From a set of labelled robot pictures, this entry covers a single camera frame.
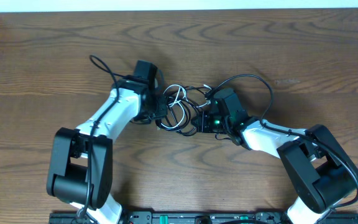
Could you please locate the black USB cable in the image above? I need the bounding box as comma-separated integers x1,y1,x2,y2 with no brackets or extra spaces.
155,85,213,137

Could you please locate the white USB cable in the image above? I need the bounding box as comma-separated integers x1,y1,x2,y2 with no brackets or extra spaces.
159,83,213,130

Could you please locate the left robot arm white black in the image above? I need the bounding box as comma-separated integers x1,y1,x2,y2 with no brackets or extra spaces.
46,82,166,223

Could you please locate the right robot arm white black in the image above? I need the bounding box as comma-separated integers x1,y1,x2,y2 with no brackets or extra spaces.
191,111,358,223

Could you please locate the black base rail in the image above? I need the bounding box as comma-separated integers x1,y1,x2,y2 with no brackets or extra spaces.
48,211,358,224

